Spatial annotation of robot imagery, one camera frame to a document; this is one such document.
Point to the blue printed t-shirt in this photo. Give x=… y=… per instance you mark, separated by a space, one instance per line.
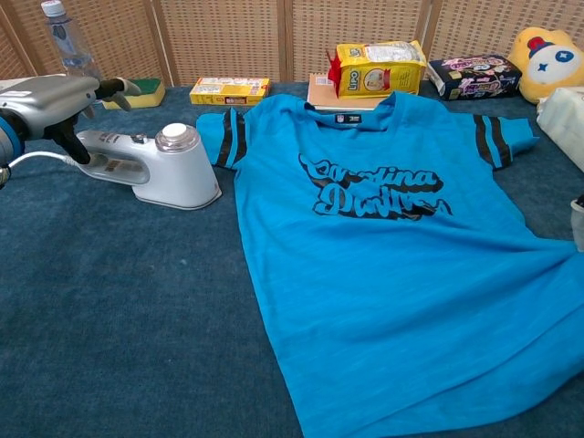
x=388 y=296

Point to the yellow snack bag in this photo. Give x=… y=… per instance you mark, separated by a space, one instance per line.
x=378 y=73

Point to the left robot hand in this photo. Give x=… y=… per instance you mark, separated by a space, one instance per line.
x=45 y=105

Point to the tan spiral notebook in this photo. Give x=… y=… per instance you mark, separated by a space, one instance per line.
x=319 y=96

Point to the green and yellow sponge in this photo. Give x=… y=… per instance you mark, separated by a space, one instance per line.
x=148 y=93

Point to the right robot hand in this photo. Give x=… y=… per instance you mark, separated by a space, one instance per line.
x=578 y=228

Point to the long white wipes pack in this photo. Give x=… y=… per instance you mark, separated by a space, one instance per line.
x=566 y=118

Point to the dark teal table cloth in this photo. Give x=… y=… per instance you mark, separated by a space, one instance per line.
x=114 y=296

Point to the clear plastic water bottle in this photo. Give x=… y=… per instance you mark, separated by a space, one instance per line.
x=68 y=45

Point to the white handheld garment steamer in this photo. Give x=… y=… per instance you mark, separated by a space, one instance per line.
x=182 y=178

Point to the yellow plush toy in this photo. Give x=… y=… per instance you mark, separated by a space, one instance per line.
x=552 y=59

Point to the dark purple pad pack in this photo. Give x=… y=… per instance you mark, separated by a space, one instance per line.
x=474 y=77

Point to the wicker folding screen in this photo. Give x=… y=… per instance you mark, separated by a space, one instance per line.
x=228 y=36

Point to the yellow orange small box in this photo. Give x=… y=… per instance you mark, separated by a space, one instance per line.
x=228 y=91

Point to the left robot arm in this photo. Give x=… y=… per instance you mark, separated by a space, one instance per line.
x=9 y=137

